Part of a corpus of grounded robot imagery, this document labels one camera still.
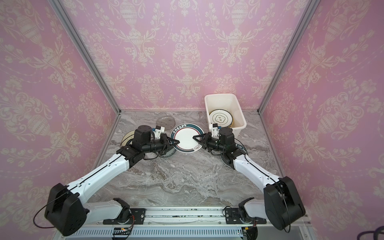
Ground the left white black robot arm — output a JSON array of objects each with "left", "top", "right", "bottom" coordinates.
[{"left": 44, "top": 125, "right": 179, "bottom": 237}]

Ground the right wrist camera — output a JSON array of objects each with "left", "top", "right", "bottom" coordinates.
[{"left": 209, "top": 123, "right": 222, "bottom": 139}]

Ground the corner aluminium post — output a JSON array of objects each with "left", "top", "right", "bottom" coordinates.
[
  {"left": 48, "top": 0, "right": 121, "bottom": 115},
  {"left": 258, "top": 0, "right": 321, "bottom": 115}
]

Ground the white plate green lettered rim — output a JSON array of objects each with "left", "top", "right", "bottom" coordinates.
[{"left": 220, "top": 143, "right": 248, "bottom": 169}]

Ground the white plate green cloud motif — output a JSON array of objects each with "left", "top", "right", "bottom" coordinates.
[{"left": 209, "top": 109, "right": 234, "bottom": 127}]

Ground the cream plate with willow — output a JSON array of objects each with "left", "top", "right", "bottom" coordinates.
[{"left": 120, "top": 130, "right": 135, "bottom": 147}]

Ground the grey smoked glass plate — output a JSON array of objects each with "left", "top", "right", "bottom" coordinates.
[{"left": 156, "top": 115, "right": 176, "bottom": 131}]

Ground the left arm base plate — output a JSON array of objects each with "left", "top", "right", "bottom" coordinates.
[{"left": 103, "top": 208, "right": 146, "bottom": 226}]

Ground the right corner aluminium post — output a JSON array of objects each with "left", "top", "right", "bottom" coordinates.
[{"left": 258, "top": 0, "right": 321, "bottom": 115}]

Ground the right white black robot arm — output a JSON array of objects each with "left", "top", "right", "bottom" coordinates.
[{"left": 193, "top": 128, "right": 306, "bottom": 230}]

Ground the blue floral patterned plate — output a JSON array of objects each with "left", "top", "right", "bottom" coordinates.
[{"left": 159, "top": 148, "right": 177, "bottom": 158}]

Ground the aluminium mounting rail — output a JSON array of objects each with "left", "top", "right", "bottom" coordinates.
[{"left": 67, "top": 207, "right": 316, "bottom": 240}]

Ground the white plate green red rim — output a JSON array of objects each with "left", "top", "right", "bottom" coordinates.
[{"left": 171, "top": 123, "right": 204, "bottom": 154}]

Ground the left corner aluminium post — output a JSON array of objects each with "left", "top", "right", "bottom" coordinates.
[{"left": 48, "top": 0, "right": 121, "bottom": 115}]

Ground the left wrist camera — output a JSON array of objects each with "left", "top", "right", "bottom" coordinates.
[{"left": 152, "top": 126, "right": 165, "bottom": 140}]

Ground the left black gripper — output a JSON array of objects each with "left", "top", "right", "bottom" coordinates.
[{"left": 142, "top": 133, "right": 181, "bottom": 156}]

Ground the white plastic bin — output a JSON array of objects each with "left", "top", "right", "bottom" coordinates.
[{"left": 204, "top": 94, "right": 247, "bottom": 138}]

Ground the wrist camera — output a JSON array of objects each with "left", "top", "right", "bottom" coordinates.
[
  {"left": 209, "top": 123, "right": 222, "bottom": 139},
  {"left": 152, "top": 126, "right": 165, "bottom": 140}
]

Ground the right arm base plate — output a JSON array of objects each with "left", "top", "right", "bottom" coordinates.
[{"left": 223, "top": 208, "right": 267, "bottom": 225}]

